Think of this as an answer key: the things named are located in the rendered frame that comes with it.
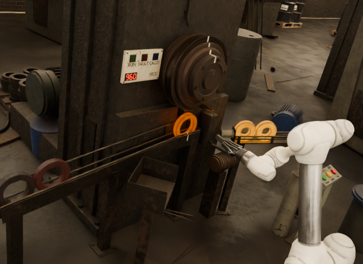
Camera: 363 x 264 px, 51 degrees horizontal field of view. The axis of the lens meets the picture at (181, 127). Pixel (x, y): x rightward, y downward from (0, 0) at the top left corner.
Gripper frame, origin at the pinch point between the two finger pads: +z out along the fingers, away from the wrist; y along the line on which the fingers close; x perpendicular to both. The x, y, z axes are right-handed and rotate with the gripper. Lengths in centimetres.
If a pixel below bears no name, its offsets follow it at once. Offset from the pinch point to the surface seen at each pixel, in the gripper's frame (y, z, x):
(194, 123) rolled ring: -4.8, 20.1, 1.2
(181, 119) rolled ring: -16.8, 21.2, 6.4
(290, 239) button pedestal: 51, -52, -69
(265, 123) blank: 42.4, -3.9, 4.5
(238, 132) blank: 27.9, 5.6, -5.0
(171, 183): -46.6, -8.9, -12.2
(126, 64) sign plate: -56, 35, 41
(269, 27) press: 697, 415, -89
